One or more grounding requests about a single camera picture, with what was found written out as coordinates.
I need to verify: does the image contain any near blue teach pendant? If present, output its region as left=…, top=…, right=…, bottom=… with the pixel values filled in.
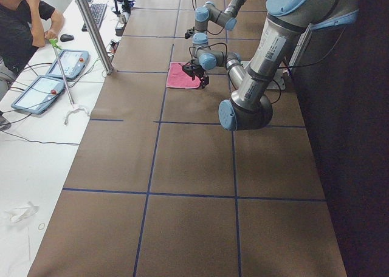
left=11, top=75, right=64, bottom=115

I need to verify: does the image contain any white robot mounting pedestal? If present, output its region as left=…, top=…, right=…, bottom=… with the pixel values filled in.
left=267, top=69, right=286, bottom=91

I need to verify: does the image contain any blue teach pendant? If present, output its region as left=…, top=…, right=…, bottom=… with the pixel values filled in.
left=11, top=75, right=64, bottom=115
left=46, top=49, right=89, bottom=81

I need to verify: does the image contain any crumpled white tissue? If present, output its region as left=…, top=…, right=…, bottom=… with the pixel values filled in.
left=5, top=201, right=40, bottom=224

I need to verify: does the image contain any reacher grabber stick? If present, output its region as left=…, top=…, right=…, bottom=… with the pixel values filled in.
left=49, top=38, right=90, bottom=126

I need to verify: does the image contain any pink and grey towel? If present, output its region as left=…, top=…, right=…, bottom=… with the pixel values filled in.
left=166, top=62, right=201, bottom=89

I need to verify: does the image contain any black computer mouse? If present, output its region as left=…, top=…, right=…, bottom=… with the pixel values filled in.
left=60, top=34, right=74, bottom=42

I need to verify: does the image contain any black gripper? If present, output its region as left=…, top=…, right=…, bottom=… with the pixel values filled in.
left=191, top=64, right=209, bottom=89

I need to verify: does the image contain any aluminium frame post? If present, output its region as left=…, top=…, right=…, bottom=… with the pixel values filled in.
left=75, top=0, right=114, bottom=75

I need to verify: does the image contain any small metal cup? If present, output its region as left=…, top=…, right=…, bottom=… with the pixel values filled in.
left=118, top=14, right=127, bottom=24

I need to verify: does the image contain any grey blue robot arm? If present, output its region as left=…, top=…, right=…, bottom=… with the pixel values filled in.
left=182, top=0, right=359, bottom=131
left=193, top=0, right=247, bottom=34

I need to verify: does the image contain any black keyboard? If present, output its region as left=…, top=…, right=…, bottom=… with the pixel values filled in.
left=89, top=3, right=107, bottom=29

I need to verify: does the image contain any seated man in black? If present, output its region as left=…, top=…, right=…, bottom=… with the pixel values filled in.
left=1, top=0, right=64, bottom=76

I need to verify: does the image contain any far blue teach pendant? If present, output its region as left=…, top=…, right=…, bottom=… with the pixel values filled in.
left=46, top=49, right=89, bottom=81

